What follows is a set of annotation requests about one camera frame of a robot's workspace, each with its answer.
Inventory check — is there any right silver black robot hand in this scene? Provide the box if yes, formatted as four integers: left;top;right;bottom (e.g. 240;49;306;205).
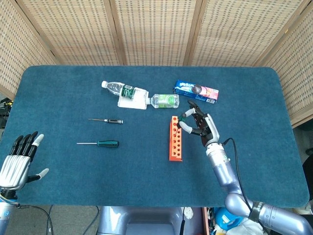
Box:
177;99;220;147

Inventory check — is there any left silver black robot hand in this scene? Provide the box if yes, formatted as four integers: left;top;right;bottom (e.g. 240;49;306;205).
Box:
0;131;49;190

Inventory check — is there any stubby green black screwdriver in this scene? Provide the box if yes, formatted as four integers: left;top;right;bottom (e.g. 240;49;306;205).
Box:
173;114;187;135

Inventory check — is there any orange tool holder block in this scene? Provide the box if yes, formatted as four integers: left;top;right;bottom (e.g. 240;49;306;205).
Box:
168;116;183;162

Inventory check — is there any black precision screwdriver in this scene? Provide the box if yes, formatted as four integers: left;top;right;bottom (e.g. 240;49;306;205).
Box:
88;118;124;124

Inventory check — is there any long green black screwdriver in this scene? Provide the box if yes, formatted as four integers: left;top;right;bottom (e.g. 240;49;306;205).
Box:
76;140;120;148

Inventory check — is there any blue cookie box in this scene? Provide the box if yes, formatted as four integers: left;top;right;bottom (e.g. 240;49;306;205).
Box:
173;79;220;104

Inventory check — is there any light green label water bottle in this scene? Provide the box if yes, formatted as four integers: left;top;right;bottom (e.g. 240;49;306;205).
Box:
148;94;180;109

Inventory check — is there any black equipment stand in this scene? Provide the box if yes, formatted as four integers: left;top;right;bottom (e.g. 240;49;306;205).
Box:
0;96;13;129

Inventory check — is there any dark green label water bottle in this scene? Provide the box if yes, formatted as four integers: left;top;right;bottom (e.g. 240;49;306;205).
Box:
101;80;149;101

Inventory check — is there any blue white plastic item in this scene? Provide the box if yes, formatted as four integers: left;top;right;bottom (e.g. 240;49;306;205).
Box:
215;207;242;231

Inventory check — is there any blue felt table cover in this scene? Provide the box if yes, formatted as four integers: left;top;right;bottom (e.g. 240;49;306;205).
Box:
0;65;310;209

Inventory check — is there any woven wicker folding screen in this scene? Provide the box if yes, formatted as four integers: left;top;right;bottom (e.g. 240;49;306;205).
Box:
0;0;313;128

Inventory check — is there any grey robot torso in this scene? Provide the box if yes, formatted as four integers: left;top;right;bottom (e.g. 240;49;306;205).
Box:
97;206;203;235

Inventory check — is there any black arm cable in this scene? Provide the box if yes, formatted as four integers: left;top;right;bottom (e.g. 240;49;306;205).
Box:
220;138;269;235

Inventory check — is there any black floor cable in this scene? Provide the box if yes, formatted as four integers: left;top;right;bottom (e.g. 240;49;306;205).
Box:
16;205;54;235

